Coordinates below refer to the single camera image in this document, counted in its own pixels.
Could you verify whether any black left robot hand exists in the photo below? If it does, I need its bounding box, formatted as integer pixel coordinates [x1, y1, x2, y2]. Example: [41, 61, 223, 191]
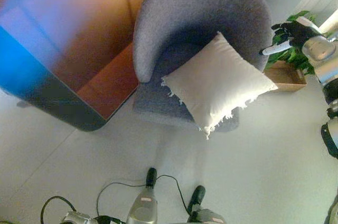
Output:
[92, 215, 126, 224]

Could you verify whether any white fringed throw pillow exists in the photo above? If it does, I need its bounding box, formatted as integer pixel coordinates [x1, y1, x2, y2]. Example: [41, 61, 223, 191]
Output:
[160, 31, 279, 140]

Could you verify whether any silver left robot leg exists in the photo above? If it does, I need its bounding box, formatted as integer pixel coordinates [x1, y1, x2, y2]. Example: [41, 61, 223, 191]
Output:
[126, 186, 159, 224]

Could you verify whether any silver robot leg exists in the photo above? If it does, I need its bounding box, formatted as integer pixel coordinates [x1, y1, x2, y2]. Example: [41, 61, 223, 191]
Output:
[187, 207, 228, 224]
[126, 186, 159, 224]

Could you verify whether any black left robot foot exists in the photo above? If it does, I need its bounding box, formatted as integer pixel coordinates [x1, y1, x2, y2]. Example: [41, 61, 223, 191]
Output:
[146, 167, 158, 189]

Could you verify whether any black robot foot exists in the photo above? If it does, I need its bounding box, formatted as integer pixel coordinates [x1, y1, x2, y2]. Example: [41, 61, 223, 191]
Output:
[189, 185, 206, 209]
[146, 167, 158, 189]

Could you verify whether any black right robot foot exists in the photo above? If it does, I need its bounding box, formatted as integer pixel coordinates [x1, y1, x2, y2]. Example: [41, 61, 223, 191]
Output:
[189, 185, 206, 209]

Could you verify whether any silver right robot leg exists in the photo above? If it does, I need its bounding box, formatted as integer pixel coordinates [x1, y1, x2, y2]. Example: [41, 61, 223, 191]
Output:
[187, 207, 228, 224]

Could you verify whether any glossy brown rounded cabinet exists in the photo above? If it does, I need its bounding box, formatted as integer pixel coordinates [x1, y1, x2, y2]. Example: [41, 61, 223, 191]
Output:
[0, 23, 140, 132]

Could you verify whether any square wooden basket tray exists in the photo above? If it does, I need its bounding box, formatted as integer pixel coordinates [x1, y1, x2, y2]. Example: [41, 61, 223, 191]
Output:
[264, 60, 308, 92]

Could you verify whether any grey fabric tub armchair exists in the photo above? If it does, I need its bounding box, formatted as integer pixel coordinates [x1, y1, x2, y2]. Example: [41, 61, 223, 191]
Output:
[132, 0, 274, 133]

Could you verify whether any green leafy potted plant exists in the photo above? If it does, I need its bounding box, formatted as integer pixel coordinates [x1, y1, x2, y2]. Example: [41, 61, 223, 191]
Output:
[265, 10, 317, 76]

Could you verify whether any thick black looped cable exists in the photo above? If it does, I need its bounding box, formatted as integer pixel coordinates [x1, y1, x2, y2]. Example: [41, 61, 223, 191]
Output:
[40, 196, 78, 224]

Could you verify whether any thin black tether cable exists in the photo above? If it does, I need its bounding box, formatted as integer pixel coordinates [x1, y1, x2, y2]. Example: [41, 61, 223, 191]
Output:
[96, 174, 191, 217]

